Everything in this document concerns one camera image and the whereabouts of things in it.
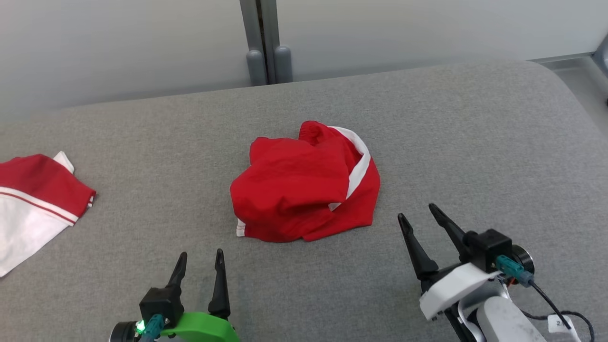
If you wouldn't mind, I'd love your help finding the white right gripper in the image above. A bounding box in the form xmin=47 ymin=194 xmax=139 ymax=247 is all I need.
xmin=398 ymin=203 xmax=504 ymax=342

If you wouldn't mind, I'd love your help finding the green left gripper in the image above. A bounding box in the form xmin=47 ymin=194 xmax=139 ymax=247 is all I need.
xmin=159 ymin=248 xmax=241 ymax=342

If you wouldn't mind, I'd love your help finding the red shorts white stripe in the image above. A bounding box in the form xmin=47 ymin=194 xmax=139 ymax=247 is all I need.
xmin=230 ymin=120 xmax=381 ymax=243

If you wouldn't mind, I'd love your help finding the red basketball jersey number 23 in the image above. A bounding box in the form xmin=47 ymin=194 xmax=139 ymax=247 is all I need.
xmin=0 ymin=151 xmax=97 ymax=278

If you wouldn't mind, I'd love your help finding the left black cable teal connector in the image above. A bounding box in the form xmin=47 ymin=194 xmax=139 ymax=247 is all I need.
xmin=142 ymin=313 xmax=165 ymax=342

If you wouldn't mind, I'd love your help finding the black cable teal connector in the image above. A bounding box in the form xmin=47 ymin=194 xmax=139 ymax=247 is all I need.
xmin=496 ymin=255 xmax=596 ymax=342
xmin=142 ymin=313 xmax=165 ymax=342

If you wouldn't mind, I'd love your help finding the right black cable teal connector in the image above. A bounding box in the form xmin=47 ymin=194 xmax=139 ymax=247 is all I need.
xmin=496 ymin=255 xmax=596 ymax=342

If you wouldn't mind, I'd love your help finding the white cable label tag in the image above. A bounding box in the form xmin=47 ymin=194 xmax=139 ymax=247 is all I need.
xmin=547 ymin=313 xmax=583 ymax=342

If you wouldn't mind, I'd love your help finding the grey floor rail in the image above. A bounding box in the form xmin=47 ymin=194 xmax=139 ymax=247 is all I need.
xmin=530 ymin=52 xmax=597 ymax=66

